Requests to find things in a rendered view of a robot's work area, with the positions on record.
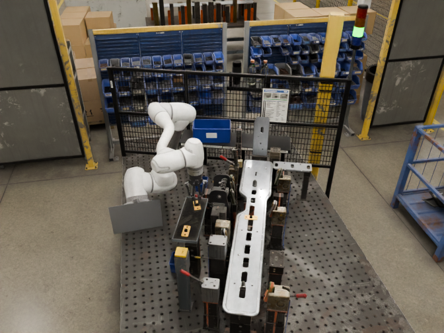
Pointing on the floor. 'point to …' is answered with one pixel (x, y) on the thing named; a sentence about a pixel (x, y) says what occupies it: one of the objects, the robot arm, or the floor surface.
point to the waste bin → (367, 88)
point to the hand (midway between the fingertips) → (196, 200)
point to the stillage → (431, 207)
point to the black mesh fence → (226, 107)
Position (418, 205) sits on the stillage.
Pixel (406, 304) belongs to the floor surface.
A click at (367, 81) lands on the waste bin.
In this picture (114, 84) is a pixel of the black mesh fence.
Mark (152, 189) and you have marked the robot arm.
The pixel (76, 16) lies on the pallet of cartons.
